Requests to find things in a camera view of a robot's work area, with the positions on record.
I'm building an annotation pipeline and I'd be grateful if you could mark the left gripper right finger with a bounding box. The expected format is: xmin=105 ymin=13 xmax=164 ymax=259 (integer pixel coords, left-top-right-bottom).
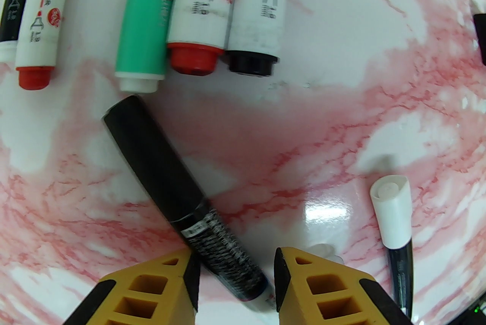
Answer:
xmin=274 ymin=247 xmax=414 ymax=325

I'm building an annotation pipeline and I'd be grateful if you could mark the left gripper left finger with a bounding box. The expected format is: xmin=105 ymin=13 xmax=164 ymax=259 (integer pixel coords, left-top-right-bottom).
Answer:
xmin=85 ymin=248 xmax=201 ymax=325

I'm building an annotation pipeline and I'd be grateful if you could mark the black pen with barcode label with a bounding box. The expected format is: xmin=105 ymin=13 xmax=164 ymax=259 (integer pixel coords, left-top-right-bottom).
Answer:
xmin=103 ymin=95 xmax=276 ymax=312

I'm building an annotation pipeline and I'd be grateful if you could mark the green marker pen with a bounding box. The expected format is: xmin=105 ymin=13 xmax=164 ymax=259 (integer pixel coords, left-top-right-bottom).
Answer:
xmin=114 ymin=0 xmax=190 ymax=93

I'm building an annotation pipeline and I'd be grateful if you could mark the white whiteboard marker red end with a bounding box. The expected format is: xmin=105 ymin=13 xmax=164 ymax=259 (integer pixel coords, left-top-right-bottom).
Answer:
xmin=15 ymin=0 xmax=86 ymax=91
xmin=166 ymin=0 xmax=244 ymax=76

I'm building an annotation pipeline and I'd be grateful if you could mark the white whiteboard marker black end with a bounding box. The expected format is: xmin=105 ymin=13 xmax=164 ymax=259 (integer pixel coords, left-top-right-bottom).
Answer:
xmin=225 ymin=0 xmax=290 ymax=76

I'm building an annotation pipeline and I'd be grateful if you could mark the black pen cap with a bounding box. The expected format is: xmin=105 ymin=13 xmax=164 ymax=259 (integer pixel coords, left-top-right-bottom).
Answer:
xmin=472 ymin=11 xmax=486 ymax=66

